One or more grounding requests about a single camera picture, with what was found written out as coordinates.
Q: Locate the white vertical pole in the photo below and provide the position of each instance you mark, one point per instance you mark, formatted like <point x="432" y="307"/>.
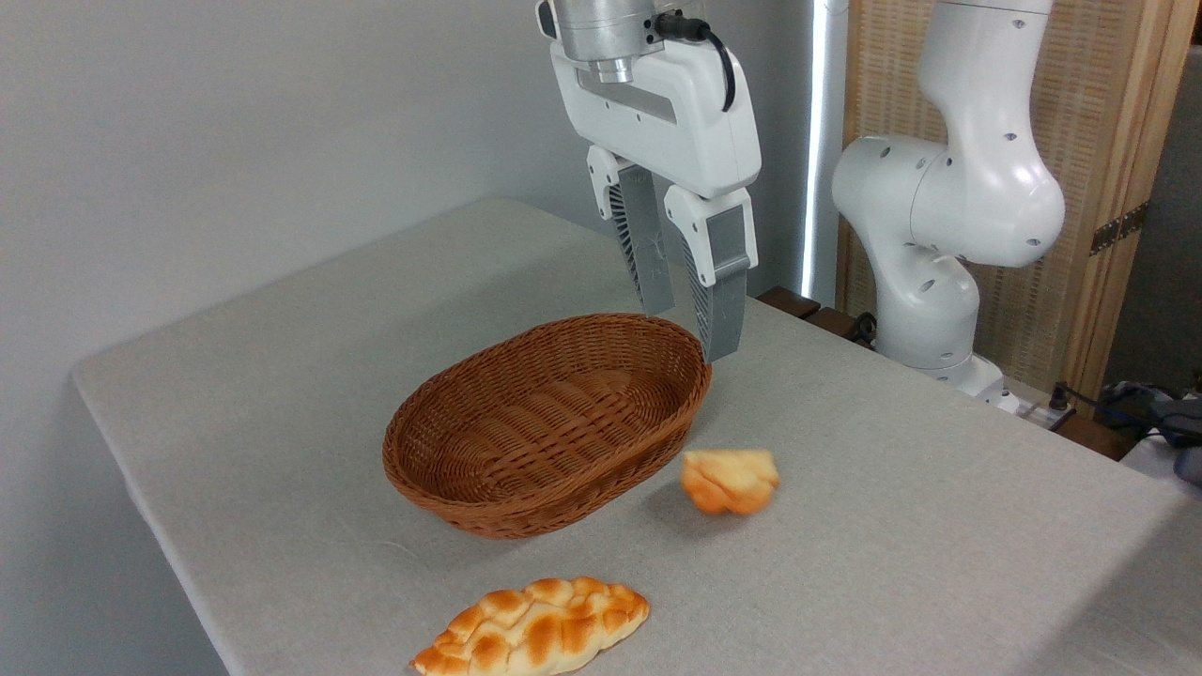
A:
<point x="822" y="141"/>

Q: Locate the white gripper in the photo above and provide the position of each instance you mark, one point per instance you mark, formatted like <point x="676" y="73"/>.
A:
<point x="695" y="141"/>

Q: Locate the round bread roll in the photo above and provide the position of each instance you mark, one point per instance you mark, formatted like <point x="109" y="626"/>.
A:
<point x="728" y="481"/>

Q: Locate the brown wooden block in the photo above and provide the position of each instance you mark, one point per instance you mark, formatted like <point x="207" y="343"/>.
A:
<point x="789" y="302"/>
<point x="831" y="322"/>

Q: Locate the brown wicker basket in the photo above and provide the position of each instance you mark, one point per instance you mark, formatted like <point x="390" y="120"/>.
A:
<point x="526" y="460"/>

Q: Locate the grey device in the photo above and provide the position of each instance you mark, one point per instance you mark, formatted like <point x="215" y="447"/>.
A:
<point x="1185" y="441"/>

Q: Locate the grey tablecloth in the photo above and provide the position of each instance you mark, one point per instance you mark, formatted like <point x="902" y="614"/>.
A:
<point x="892" y="563"/>

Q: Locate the metal screen hinge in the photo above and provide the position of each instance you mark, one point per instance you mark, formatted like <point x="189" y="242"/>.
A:
<point x="1117" y="228"/>

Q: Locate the braided bread loaf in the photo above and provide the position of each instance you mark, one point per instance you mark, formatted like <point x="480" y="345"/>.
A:
<point x="535" y="629"/>

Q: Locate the wooden bamboo folding screen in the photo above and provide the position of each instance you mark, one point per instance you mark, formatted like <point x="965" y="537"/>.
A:
<point x="1099" y="113"/>

